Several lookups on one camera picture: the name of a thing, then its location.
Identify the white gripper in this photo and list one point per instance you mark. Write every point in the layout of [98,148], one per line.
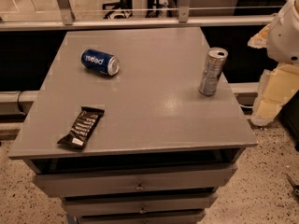
[284,38]

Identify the blue pepsi can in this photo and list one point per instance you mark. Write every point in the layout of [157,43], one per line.
[100,62]

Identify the silver energy drink can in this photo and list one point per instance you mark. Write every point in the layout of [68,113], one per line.
[215,60]

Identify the grey metal railing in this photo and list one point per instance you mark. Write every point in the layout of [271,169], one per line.
[40,15]

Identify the top grey drawer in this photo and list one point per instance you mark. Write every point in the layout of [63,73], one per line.
[135,180]

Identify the grey drawer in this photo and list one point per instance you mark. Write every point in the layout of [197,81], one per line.
[172,217]
[139,204]
[135,180]

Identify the grey drawer cabinet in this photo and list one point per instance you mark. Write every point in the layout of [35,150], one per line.
[155,116]

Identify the bottom grey drawer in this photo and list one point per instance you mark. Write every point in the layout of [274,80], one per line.
[172,217]

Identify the black snack bar wrapper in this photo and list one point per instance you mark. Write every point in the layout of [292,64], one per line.
[82,128]

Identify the middle grey drawer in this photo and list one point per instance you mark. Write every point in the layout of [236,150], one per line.
[139,204]

